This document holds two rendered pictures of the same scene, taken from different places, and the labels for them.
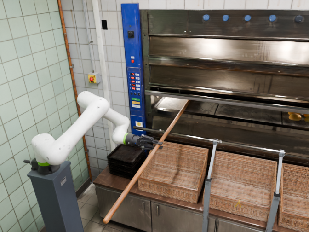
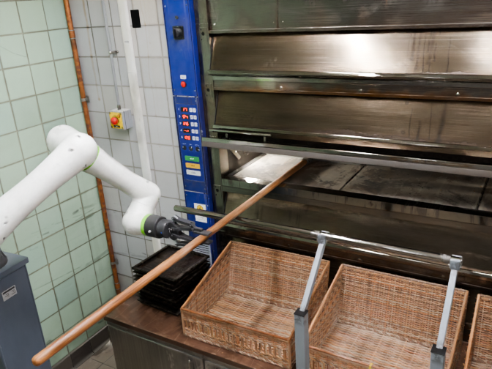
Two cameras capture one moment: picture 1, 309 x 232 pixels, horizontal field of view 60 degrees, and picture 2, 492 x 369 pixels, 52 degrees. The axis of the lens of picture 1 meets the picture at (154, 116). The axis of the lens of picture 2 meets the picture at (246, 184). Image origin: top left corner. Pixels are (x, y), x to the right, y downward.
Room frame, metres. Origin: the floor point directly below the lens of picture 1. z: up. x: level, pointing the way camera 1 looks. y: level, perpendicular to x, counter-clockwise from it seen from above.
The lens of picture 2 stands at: (0.01, -0.47, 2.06)
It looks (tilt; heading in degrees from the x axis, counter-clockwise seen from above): 21 degrees down; 9
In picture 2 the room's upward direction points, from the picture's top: 4 degrees counter-clockwise
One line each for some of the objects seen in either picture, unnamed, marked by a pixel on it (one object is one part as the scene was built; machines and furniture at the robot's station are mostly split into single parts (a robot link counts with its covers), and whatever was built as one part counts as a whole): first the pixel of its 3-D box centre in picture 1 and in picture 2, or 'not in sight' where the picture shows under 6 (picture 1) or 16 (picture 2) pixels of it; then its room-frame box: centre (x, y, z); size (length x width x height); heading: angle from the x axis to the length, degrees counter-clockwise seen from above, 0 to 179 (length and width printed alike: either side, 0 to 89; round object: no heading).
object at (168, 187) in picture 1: (174, 169); (257, 297); (2.02, -0.17, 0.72); 0.56 x 0.49 x 0.28; 68
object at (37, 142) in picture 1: (45, 149); not in sight; (1.46, 0.72, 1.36); 0.16 x 0.13 x 0.19; 45
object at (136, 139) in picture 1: (139, 141); (170, 229); (1.78, 0.12, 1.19); 0.09 x 0.07 x 0.08; 67
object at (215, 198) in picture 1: (240, 183); (385, 332); (1.79, -0.72, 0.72); 0.56 x 0.49 x 0.28; 67
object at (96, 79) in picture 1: (94, 78); (120, 118); (2.58, 0.60, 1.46); 0.10 x 0.07 x 0.10; 67
